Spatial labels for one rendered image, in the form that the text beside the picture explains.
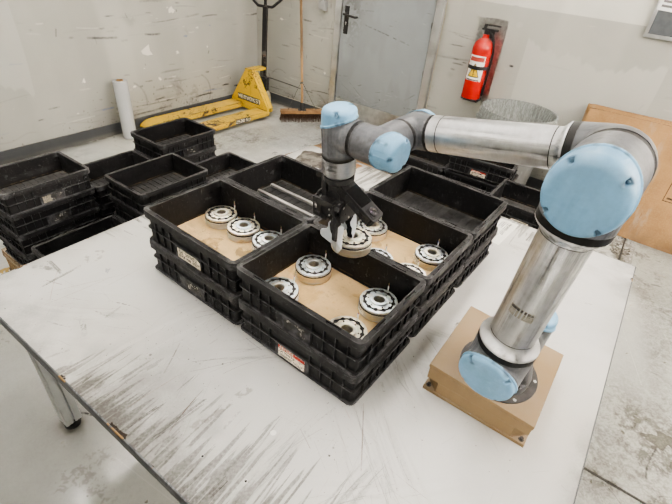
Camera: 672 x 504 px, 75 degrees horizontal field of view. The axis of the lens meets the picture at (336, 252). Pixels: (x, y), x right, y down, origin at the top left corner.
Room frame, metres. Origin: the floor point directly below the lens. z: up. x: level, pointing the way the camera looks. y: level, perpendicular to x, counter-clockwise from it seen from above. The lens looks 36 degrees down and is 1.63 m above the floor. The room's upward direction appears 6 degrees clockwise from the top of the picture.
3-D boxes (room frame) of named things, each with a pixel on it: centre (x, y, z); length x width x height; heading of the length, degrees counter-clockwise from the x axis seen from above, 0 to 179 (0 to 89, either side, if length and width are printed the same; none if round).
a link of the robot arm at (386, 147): (0.85, -0.07, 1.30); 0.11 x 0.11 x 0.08; 53
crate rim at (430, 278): (1.13, -0.16, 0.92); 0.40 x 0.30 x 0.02; 56
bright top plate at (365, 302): (0.87, -0.13, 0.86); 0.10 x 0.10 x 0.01
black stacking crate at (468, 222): (1.37, -0.33, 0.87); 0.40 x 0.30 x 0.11; 56
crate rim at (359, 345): (0.88, 0.00, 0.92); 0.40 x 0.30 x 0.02; 56
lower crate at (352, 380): (0.88, 0.00, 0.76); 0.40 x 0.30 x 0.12; 56
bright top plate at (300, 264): (1.00, 0.06, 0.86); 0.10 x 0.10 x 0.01
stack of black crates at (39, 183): (1.84, 1.48, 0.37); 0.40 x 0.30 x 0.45; 148
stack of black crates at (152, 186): (1.97, 0.93, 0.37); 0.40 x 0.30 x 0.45; 147
